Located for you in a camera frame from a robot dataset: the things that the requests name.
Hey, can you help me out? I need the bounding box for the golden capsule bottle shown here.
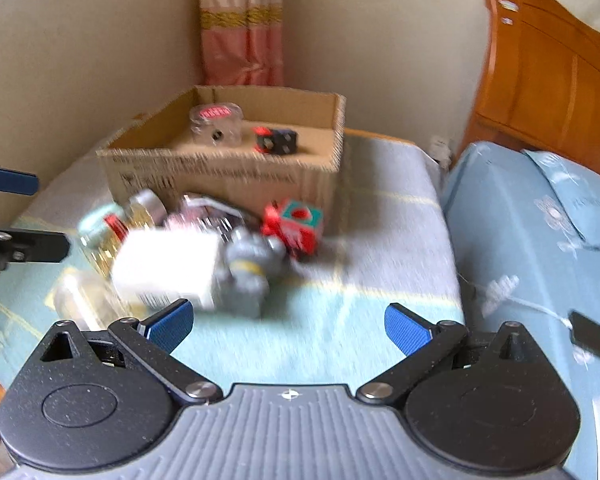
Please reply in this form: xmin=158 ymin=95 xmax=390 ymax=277
xmin=78 ymin=188 xmax=168 ymax=278

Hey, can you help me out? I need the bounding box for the wooden headboard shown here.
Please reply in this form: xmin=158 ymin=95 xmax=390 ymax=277
xmin=460 ymin=0 xmax=600 ymax=174

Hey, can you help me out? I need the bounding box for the blue bed sheet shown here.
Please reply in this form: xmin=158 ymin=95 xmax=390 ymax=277
xmin=442 ymin=142 xmax=600 ymax=479

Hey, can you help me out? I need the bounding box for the blue pillow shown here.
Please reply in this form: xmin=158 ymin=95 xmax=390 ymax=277
xmin=524 ymin=150 xmax=600 ymax=250

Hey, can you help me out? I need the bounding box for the white charging cable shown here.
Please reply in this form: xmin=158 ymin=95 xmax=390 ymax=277
xmin=459 ymin=273 xmax=577 ymax=331

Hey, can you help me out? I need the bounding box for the white wall charger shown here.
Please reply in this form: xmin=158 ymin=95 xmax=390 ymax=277
xmin=428 ymin=136 xmax=453 ymax=170

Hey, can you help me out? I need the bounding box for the clear glass cup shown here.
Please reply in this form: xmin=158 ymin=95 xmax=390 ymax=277
xmin=50 ymin=268 xmax=129 ymax=330

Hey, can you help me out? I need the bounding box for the clear round red-label container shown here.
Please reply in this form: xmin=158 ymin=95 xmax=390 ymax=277
xmin=189 ymin=103 xmax=244 ymax=148

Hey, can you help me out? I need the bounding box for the dark blue toy block car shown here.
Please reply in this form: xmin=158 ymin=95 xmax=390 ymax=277
xmin=252 ymin=126 xmax=298 ymax=156

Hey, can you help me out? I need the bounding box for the black phone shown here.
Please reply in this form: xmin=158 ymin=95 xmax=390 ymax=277
xmin=568 ymin=311 xmax=600 ymax=358

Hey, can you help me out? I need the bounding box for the pink curtain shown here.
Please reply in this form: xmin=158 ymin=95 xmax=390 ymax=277
xmin=199 ymin=0 xmax=284 ymax=86

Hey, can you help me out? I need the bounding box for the cardboard box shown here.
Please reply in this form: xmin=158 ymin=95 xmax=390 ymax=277
xmin=97 ymin=86 xmax=346 ymax=214

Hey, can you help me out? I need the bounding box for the grey rhino toy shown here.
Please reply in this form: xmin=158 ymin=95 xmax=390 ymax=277
xmin=213 ymin=226 xmax=287 ymax=318

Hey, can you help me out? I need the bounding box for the white plastic bottle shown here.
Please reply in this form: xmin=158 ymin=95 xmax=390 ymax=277
xmin=110 ymin=228 xmax=222 ymax=310

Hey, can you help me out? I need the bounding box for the red toy train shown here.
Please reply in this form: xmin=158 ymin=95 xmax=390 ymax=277
xmin=260 ymin=200 xmax=324 ymax=259

